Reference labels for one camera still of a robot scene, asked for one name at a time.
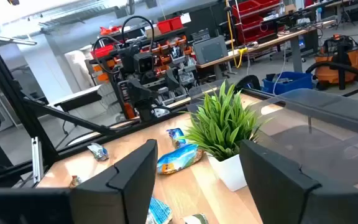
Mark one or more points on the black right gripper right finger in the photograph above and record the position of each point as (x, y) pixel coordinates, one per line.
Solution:
(275, 186)

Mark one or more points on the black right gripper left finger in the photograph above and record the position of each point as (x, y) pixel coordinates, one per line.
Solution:
(129, 186)

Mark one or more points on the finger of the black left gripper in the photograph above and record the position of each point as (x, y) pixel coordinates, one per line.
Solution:
(173, 80)
(137, 93)

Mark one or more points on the blue white granola bar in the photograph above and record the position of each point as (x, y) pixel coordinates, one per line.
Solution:
(160, 213)
(197, 219)

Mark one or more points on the silver blue granola bar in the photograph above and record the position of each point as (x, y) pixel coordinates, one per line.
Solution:
(98, 152)

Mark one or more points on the red green granola bar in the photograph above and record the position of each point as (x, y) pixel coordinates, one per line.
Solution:
(75, 181)

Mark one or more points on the blue orange granola bar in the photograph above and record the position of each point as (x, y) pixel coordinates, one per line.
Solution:
(179, 159)
(176, 135)

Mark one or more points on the orange plastic part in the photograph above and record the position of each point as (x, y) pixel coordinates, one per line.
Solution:
(129, 110)

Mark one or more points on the grey electronics box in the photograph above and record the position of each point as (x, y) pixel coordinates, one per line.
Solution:
(210, 49)

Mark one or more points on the red plastic bin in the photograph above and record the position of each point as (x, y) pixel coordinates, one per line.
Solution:
(102, 51)
(164, 26)
(176, 22)

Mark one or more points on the white black side table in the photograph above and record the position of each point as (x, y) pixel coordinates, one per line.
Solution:
(73, 96)

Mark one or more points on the green plant in white pot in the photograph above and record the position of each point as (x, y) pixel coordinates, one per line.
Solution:
(225, 130)

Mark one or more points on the long wooden workbench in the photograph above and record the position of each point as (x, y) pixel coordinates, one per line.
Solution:
(259, 46)

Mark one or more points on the rack of red bins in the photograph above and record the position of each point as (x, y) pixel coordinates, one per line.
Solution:
(250, 18)

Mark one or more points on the blue plastic storage bin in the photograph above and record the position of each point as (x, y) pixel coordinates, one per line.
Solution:
(291, 82)

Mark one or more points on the orange black shop vacuum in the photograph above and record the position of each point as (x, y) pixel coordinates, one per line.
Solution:
(337, 62)

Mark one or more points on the black tripod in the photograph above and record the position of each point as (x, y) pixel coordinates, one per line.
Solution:
(344, 14)

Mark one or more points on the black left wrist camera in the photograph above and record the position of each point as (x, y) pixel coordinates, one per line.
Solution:
(143, 63)

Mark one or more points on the silver aluminium extrusion post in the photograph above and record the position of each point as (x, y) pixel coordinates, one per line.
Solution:
(37, 158)

